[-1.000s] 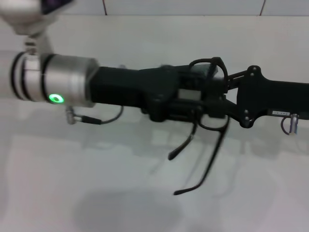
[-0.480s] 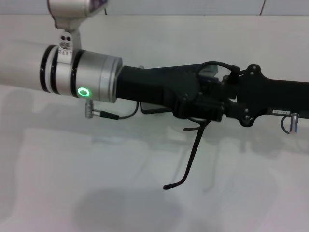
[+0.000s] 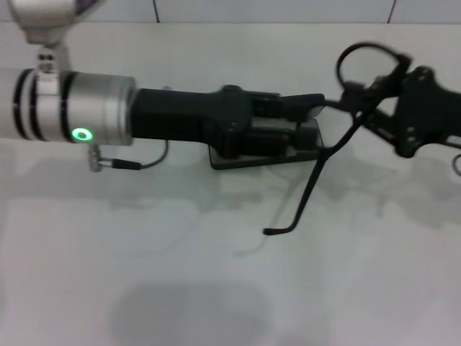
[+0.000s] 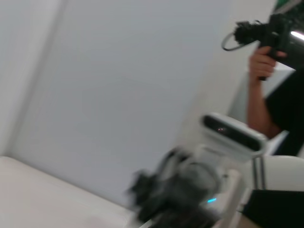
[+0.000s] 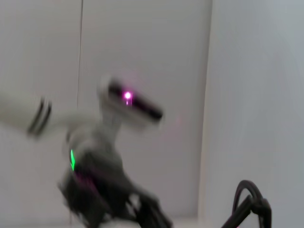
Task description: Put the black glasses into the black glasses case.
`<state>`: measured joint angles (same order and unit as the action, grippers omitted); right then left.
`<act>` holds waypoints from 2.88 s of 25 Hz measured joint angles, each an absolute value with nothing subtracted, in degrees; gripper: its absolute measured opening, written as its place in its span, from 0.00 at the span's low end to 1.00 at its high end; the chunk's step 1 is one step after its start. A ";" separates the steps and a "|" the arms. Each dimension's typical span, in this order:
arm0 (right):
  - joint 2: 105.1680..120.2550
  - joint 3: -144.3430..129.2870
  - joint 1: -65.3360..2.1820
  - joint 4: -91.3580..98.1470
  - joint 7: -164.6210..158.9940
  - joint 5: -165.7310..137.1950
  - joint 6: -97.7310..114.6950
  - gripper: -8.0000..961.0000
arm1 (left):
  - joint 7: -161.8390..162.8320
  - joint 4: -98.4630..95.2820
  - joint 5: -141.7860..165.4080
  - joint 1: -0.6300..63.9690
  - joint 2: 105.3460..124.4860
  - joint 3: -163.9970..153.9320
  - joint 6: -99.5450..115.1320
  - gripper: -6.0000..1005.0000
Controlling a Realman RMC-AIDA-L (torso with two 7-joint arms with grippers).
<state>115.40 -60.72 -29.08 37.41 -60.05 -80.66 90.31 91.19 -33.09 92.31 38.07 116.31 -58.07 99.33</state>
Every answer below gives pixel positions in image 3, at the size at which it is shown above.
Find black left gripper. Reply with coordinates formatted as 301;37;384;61
130;84;300;159

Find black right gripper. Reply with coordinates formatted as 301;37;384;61
340;53;461;159

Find black glasses case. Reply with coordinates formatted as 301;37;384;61
207;92;327;171

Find black glasses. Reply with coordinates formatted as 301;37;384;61
262;41;413;237

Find left wrist silver connector port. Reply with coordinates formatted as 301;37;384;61
86;143;104;173

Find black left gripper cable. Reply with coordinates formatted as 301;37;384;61
100;138;170;171

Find left camera mount bracket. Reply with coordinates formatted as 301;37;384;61
35;41;72;82

